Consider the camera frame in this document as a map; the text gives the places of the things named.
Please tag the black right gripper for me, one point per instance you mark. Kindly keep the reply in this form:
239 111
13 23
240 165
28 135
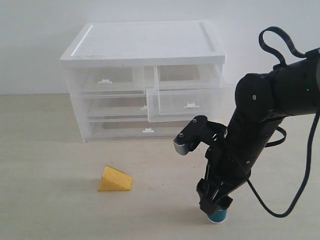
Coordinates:
225 171

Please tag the teal bottle with white cap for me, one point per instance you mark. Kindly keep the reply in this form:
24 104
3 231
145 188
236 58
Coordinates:
218 217

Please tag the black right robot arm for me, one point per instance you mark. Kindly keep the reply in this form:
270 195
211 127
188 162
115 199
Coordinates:
262 103

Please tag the clear bottom wide drawer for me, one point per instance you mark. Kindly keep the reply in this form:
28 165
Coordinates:
123 129

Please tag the clear wide drawer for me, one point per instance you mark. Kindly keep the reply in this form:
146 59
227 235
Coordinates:
123 129
115 106

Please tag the white plastic drawer cabinet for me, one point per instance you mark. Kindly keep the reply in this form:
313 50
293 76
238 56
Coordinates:
143 44

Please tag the clear middle wide drawer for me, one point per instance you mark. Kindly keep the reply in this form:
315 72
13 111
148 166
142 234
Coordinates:
115 106

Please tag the yellow cheese wedge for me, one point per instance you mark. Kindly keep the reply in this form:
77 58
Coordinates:
114 180

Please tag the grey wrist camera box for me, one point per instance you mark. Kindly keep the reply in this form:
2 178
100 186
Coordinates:
188 137

